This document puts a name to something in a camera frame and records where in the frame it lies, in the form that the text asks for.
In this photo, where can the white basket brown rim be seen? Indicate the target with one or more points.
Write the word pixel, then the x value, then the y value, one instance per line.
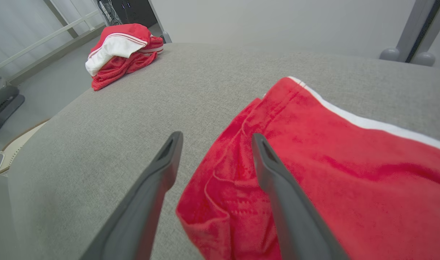
pixel 17 144

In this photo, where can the grey metal partition frame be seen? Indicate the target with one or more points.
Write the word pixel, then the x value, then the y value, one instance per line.
pixel 166 37

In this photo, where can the grey partition post round feet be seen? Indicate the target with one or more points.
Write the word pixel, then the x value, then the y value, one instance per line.
pixel 418 21

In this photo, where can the red basketball jersey white undershirt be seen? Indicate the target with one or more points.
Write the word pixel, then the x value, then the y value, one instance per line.
pixel 129 32

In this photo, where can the black equipment base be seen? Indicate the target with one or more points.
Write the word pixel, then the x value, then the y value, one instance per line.
pixel 3 104

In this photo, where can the pale metal railing frame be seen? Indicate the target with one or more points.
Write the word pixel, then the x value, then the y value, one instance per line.
pixel 61 53

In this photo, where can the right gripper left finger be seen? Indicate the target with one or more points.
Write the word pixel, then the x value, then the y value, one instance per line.
pixel 140 209

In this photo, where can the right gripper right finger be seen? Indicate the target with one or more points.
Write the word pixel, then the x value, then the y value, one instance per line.
pixel 295 224

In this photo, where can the grey fabric sofa seat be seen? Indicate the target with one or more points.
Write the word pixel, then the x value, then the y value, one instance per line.
pixel 133 108

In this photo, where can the dark equipment cabinet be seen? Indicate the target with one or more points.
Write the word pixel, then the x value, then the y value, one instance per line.
pixel 133 12

